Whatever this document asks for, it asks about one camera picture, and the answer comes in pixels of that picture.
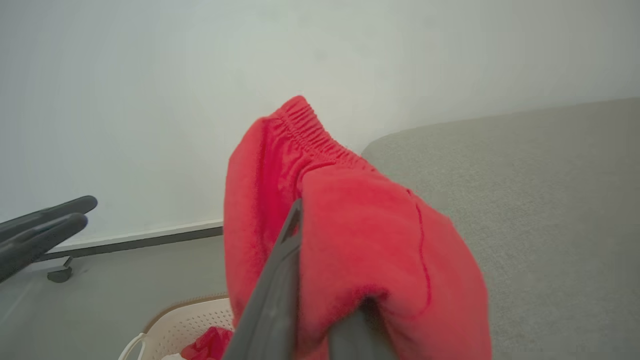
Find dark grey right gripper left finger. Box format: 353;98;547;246
222;198;304;360

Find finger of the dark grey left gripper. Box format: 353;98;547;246
0;195;99;244
0;213;90;284

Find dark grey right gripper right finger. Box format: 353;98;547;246
327;299;399;360

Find red smooth garment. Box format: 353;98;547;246
180;326;235;360

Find red fleece shorts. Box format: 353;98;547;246
222;95;493;360

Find cream perforated laundry basket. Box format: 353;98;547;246
118;295;236;360

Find grey panel foot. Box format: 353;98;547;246
46;256;74;284

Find black and white baseboard strip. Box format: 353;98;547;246
35;220;224;263

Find grey fabric sofa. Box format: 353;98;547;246
361;97;640;360

